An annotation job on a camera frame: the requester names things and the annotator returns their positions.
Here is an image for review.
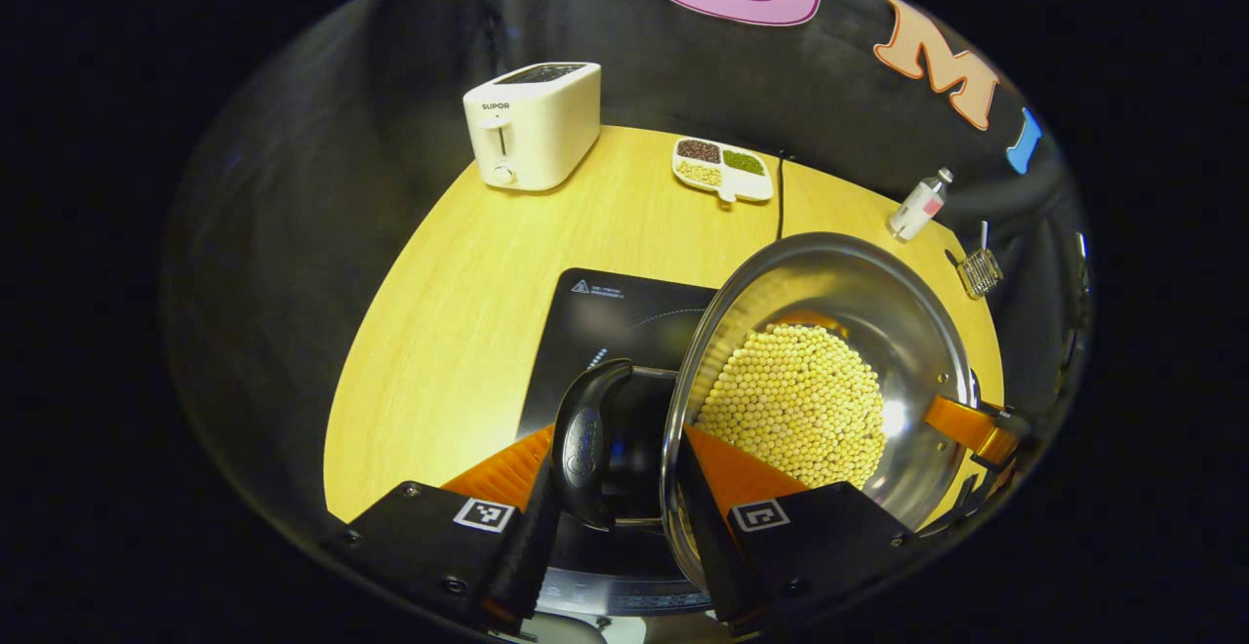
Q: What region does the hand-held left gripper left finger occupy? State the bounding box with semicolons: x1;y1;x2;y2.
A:
332;424;565;637

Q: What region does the white toaster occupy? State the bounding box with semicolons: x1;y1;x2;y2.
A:
462;60;603;193

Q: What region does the clear glass cup with straw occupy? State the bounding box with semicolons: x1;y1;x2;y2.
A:
944;221;1005;301

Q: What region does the steel pot with black handle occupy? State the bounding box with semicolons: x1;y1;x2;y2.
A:
549;230;983;594

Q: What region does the small white pink-label bottle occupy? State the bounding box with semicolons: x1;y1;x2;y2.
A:
887;167;955;244

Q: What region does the pile of yellow soybeans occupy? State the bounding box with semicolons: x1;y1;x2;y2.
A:
694;321;888;492

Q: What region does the black induction cooktop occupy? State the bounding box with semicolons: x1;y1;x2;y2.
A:
515;267;725;618

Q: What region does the white divided dish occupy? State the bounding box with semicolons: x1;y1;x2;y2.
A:
670;136;776;205

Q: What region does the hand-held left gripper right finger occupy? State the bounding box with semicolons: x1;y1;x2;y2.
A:
671;423;916;639

